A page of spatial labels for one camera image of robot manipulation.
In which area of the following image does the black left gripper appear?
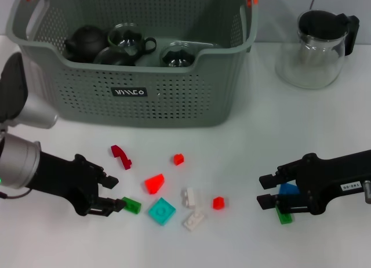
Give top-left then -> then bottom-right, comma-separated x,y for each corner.
28,150 -> 128,218

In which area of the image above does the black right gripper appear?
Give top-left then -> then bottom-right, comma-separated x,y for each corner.
256,149 -> 371,216

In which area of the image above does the blue square brick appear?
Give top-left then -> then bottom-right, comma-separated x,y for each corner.
277,183 -> 300,197

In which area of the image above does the green brick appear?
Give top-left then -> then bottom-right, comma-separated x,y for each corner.
275,205 -> 294,225
121,196 -> 143,215

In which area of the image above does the glass teacup with black base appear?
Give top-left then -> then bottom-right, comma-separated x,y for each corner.
159,41 -> 197,68
108,23 -> 158,57
93,46 -> 137,66

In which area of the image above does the grey perforated plastic storage bin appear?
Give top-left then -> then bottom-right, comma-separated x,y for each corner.
5,0 -> 260,128

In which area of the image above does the dark red curved brick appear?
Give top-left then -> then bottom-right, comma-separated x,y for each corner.
111,144 -> 133,171

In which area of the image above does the red sloped brick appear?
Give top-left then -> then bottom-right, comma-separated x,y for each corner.
144,172 -> 165,195

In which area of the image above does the teal square brick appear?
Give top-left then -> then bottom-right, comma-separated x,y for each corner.
148,197 -> 177,227

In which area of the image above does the white tall brick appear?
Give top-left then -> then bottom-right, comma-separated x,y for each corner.
181,187 -> 198,208

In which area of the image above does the right wrist metal plug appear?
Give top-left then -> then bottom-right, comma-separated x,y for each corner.
363,180 -> 371,205

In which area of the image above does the white flat two-stud brick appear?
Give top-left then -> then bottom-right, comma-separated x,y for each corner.
182,211 -> 206,231

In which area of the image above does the black clay teapot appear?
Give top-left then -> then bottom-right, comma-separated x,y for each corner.
64,24 -> 110,63

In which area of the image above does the glass pitcher with black lid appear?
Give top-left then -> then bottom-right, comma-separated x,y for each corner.
274,9 -> 360,90

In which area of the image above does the left arm cable with plug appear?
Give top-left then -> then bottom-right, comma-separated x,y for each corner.
0,189 -> 31,200

